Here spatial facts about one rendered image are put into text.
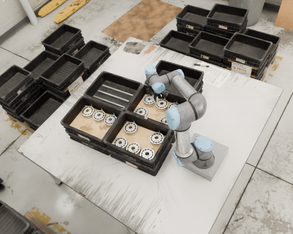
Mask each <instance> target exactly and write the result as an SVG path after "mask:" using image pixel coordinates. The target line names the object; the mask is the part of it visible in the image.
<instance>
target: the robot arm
mask: <svg viewBox="0 0 293 234"><path fill-rule="evenodd" d="M144 70H145V75H146V79H147V81H146V84H147V85H148V87H147V89H146V91H148V92H147V94H149V95H151V96H152V95H153V97H151V98H150V99H151V100H153V101H154V102H155V103H156V104H157V103H158V95H159V96H160V98H161V97H162V96H164V97H166V96H167V95H168V94H169V91H167V90H166V89H165V87H166V86H169V85H171V84H173V85H174V86H175V87H176V88H177V89H178V90H179V91H180V93H181V94H182V95H183V96H184V97H185V99H186V100H187V101H186V102H184V103H181V104H179V105H176V106H173V107H171V108H169V109H167V110H166V122H167V124H168V126H169V128H170V129H172V130H174V134H175V140H176V146H175V150H173V151H172V154H173V156H174V158H175V160H176V162H177V164H178V165H179V166H180V167H181V166H185V165H186V164H189V163H191V162H193V163H194V165H195V166H196V167H198V168H200V169H208V168H210V167H212V166H213V164H214V162H215V157H214V154H213V143H212V141H211V139H210V138H208V137H206V136H198V137H197V138H195V140H194V142H192V143H190V136H189V129H190V127H191V122H194V121H196V120H198V119H200V118H202V117H203V116H204V114H205V112H206V109H207V102H206V99H205V97H204V96H203V95H202V94H201V93H200V92H197V91H196V90H195V89H194V88H193V87H192V86H191V85H190V84H189V83H188V82H187V81H186V80H185V79H184V73H183V72H182V70H181V69H178V70H175V71H173V72H170V73H168V74H165V75H163V76H160V77H159V75H158V74H157V72H156V69H155V66H154V65H147V66H146V67H145V69H144Z"/></svg>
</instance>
